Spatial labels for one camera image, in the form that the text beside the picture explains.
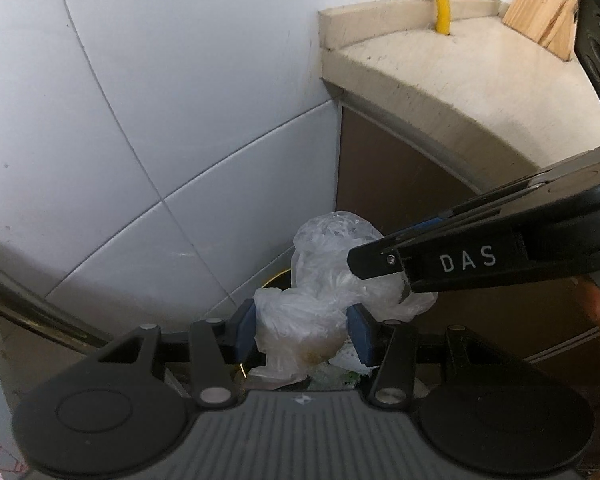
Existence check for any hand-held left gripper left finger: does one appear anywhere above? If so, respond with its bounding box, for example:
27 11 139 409
80 299 257 408

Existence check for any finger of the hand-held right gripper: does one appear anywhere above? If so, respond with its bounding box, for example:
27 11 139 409
347 194 531 280
414 172 554 232

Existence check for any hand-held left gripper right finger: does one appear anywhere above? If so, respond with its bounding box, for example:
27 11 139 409
346 304 512 408

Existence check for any gold-rimmed trash bin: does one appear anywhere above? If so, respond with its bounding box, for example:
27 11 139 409
230 270 422 394

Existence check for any clear plastic bag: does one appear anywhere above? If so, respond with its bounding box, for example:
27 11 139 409
251 210 439 392

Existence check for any dark metal bar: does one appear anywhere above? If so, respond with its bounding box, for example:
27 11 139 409
0 250 114 349

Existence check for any wooden knife block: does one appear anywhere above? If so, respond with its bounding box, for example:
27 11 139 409
501 0 589 61

